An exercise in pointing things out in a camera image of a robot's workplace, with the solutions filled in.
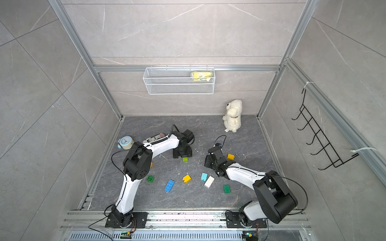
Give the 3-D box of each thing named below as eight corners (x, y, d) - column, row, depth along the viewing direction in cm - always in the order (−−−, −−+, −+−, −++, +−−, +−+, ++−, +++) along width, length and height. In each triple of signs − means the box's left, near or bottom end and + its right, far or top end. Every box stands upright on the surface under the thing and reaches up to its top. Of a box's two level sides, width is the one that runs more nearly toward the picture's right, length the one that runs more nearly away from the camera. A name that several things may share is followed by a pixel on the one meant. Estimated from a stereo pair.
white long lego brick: (203, 185, 87) (203, 183, 85) (209, 176, 90) (210, 174, 89) (209, 188, 86) (209, 187, 84) (214, 179, 89) (215, 178, 87)
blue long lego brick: (164, 190, 85) (163, 189, 83) (170, 180, 89) (169, 178, 87) (169, 193, 84) (169, 192, 82) (175, 182, 88) (175, 181, 86)
